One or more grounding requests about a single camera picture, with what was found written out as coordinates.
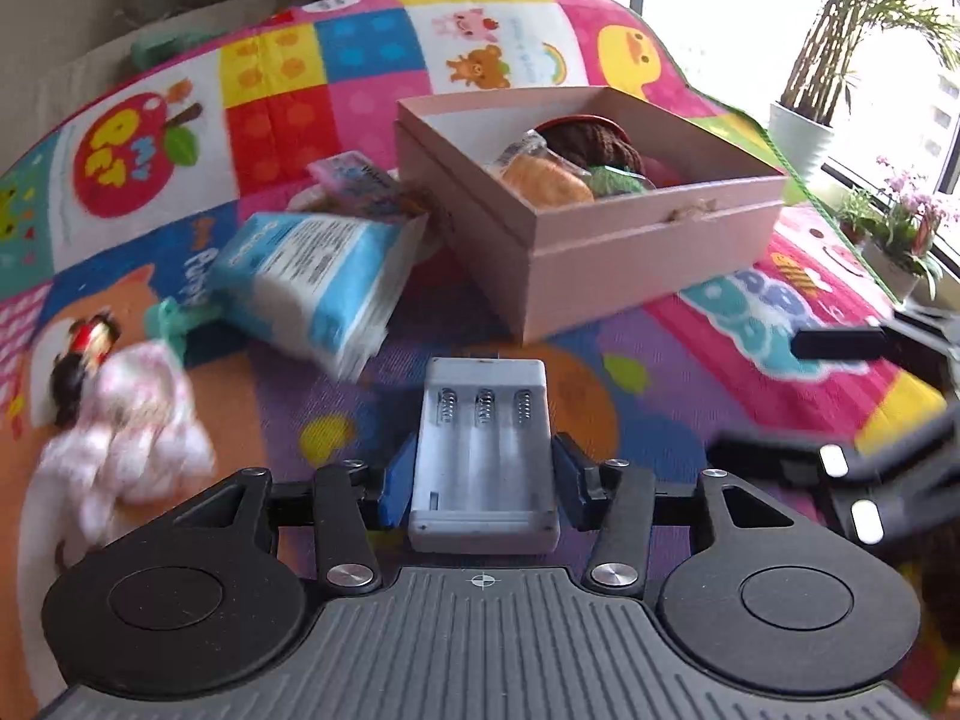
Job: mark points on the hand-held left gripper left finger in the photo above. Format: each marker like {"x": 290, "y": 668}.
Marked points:
{"x": 395, "y": 484}

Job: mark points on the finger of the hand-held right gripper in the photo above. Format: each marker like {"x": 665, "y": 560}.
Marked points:
{"x": 780, "y": 457}
{"x": 836, "y": 345}

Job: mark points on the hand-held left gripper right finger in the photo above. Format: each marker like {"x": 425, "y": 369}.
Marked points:
{"x": 571, "y": 484}

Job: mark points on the white battery holder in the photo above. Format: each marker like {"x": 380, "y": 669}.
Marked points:
{"x": 484, "y": 457}

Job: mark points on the blue white tissue pack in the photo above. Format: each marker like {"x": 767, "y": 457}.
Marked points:
{"x": 307, "y": 285}

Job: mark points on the pink cardboard box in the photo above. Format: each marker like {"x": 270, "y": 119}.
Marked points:
{"x": 637, "y": 255}

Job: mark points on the doll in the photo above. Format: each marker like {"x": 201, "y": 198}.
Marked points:
{"x": 135, "y": 420}

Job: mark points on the pink snack packet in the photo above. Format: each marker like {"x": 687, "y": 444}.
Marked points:
{"x": 356, "y": 176}

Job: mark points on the potted pink flowering plant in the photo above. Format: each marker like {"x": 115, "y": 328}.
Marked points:
{"x": 904, "y": 240}

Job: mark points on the small green potted plant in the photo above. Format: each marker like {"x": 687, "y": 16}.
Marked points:
{"x": 855, "y": 214}

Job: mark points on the potted palm plant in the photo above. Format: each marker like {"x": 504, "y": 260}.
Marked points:
{"x": 802, "y": 135}

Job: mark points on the green knitted item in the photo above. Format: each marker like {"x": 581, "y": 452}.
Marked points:
{"x": 622, "y": 181}

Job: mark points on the orange knitted item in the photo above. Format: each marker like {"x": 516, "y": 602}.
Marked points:
{"x": 544, "y": 184}

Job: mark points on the brown knitted item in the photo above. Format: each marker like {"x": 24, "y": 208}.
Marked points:
{"x": 592, "y": 142}

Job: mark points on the clear plastic wrapper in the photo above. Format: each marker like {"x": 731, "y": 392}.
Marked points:
{"x": 525, "y": 148}

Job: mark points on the colourful cartoon play mat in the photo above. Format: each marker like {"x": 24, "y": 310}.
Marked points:
{"x": 315, "y": 82}

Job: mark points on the teal cloth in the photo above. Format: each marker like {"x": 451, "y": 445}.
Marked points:
{"x": 169, "y": 47}

